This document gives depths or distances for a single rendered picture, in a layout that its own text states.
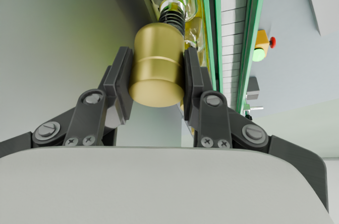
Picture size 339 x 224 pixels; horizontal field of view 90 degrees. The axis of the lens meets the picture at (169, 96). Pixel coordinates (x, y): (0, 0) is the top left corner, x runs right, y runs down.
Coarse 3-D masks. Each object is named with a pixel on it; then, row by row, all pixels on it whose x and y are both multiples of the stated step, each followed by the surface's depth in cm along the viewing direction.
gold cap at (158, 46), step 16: (144, 32) 11; (160, 32) 10; (176, 32) 11; (144, 48) 10; (160, 48) 10; (176, 48) 10; (144, 64) 9; (160, 64) 9; (176, 64) 10; (144, 80) 9; (160, 80) 9; (176, 80) 9; (144, 96) 10; (160, 96) 10; (176, 96) 10
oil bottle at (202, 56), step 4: (204, 28) 36; (204, 48) 28; (200, 52) 28; (204, 52) 28; (200, 56) 28; (204, 56) 28; (200, 60) 28; (204, 60) 28; (200, 64) 28; (204, 64) 29
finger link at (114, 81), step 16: (128, 48) 11; (112, 64) 9; (128, 64) 10; (112, 80) 8; (128, 80) 10; (112, 96) 9; (128, 96) 10; (112, 112) 8; (128, 112) 10; (48, 128) 7; (64, 128) 7; (112, 128) 9; (48, 144) 7
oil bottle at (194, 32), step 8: (200, 0) 26; (200, 8) 24; (200, 16) 23; (192, 24) 23; (200, 24) 23; (192, 32) 23; (200, 32) 23; (192, 40) 24; (200, 40) 24; (200, 48) 25
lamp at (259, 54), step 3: (255, 48) 58; (258, 48) 57; (261, 48) 57; (255, 51) 57; (258, 51) 57; (261, 51) 56; (255, 54) 57; (258, 54) 57; (261, 54) 57; (264, 54) 57; (255, 57) 57; (258, 57) 57; (261, 57) 57; (255, 60) 59; (258, 60) 58
